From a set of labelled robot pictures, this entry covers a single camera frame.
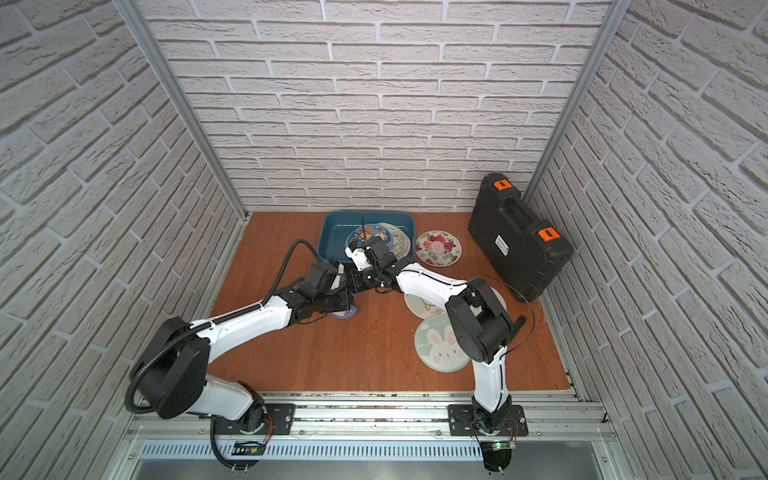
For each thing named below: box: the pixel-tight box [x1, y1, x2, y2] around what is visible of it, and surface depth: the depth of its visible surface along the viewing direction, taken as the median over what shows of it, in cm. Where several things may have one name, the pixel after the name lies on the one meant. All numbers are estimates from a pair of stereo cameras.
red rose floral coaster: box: [415, 230, 462, 267], surface depth 112 cm
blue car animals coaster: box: [345, 223, 392, 250], surface depth 115 cm
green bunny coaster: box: [414, 314, 471, 373], surface depth 87 cm
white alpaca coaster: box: [404, 293, 447, 320], surface depth 95 cm
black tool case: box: [467, 172, 574, 303], surface depth 88 cm
